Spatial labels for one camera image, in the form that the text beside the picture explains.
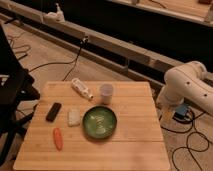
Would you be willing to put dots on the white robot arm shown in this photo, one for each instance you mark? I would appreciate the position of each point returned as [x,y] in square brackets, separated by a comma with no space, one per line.
[185,82]

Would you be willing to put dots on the green ceramic bowl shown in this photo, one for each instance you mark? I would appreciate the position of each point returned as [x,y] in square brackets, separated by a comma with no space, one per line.
[99,122]

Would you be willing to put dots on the white plastic bottle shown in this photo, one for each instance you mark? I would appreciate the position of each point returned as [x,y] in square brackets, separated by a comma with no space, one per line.
[81,88]

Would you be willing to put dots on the black remote control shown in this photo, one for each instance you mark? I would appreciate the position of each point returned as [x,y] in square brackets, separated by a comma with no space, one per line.
[52,113]

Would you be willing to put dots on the orange carrot toy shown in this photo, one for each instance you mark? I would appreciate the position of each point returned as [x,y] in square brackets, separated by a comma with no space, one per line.
[58,140]

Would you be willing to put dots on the wooden table board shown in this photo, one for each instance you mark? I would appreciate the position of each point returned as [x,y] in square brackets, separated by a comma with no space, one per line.
[136,145]

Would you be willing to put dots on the blue power adapter box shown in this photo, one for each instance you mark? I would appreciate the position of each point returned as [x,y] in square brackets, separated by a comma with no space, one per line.
[181,111]

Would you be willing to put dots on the white object on ledge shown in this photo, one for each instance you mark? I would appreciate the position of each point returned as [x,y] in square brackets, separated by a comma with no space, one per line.
[57,16]

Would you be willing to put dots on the black office chair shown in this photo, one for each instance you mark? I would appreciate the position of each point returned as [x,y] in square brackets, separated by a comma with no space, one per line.
[15,86]

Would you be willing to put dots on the long wooden beam rail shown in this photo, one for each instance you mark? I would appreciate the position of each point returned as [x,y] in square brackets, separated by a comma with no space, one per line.
[122,29]

